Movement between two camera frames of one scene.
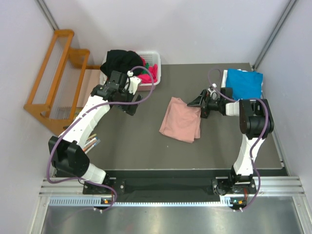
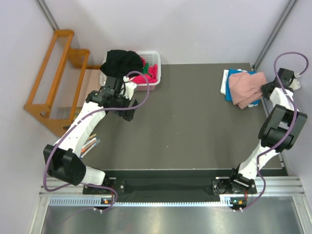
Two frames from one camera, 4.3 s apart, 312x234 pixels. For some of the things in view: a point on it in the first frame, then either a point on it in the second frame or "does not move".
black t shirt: [123, 60] does not move
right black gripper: [198, 102] to [263, 89]
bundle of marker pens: [92, 140] does not move
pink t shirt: [182, 121] to [245, 88]
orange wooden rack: [55, 95] does not move
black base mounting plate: [172, 186] does not move
